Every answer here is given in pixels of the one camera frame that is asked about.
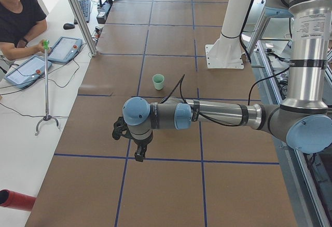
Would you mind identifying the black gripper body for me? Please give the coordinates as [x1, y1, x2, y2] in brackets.
[134, 135, 153, 151]

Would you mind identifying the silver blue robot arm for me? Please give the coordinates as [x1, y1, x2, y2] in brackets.
[112, 0, 331, 162]

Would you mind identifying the person's hand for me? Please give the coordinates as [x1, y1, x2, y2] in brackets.
[33, 41, 45, 53]

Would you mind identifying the green cup on table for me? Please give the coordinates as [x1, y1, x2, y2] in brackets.
[153, 74, 164, 90]

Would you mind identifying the blue teach pendant far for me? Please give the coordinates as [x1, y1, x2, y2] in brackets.
[48, 36, 82, 64]

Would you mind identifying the blue teach pendant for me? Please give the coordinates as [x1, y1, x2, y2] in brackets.
[4, 55, 45, 89]
[48, 36, 82, 64]

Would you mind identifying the blue teach pendant near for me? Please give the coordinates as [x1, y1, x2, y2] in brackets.
[4, 55, 45, 89]

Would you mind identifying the black power strip box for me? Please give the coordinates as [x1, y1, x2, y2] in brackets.
[96, 2, 112, 24]

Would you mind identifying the red tube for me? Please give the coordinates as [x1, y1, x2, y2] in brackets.
[1, 189, 36, 211]

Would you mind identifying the metal reacher grabber stick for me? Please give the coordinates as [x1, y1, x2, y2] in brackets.
[35, 40, 60, 136]

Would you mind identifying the black computer mouse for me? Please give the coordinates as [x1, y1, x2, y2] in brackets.
[63, 23, 75, 30]

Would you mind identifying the black keyboard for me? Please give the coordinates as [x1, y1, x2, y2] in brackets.
[78, 0, 91, 23]

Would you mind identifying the person in black shirt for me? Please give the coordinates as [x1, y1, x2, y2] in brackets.
[1, 0, 47, 60]

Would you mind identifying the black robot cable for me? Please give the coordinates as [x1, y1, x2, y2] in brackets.
[160, 74, 291, 127]

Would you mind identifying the aluminium frame post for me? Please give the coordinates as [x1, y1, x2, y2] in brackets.
[68, 0, 98, 57]

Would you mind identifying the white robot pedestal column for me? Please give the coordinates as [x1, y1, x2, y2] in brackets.
[205, 0, 253, 69]

